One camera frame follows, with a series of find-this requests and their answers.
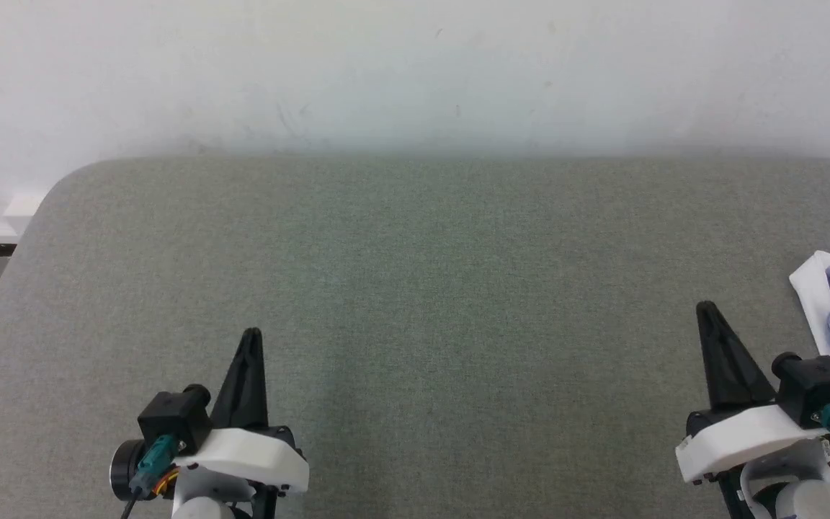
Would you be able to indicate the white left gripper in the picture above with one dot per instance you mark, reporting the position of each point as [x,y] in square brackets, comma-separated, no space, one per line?
[256,454]

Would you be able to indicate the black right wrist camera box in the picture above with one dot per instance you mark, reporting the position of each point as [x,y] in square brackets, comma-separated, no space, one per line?
[815,386]

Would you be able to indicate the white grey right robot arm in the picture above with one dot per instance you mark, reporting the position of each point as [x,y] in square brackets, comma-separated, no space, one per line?
[804,494]

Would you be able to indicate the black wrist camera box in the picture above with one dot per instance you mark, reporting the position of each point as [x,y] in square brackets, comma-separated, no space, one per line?
[815,386]
[173,418]

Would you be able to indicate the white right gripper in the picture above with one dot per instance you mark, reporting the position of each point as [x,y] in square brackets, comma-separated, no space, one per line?
[739,436]

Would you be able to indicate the grey-green fabric sofa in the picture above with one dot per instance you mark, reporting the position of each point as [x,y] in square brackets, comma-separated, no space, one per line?
[415,303]

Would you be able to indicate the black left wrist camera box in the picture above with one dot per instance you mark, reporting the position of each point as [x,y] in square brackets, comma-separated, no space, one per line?
[173,418]

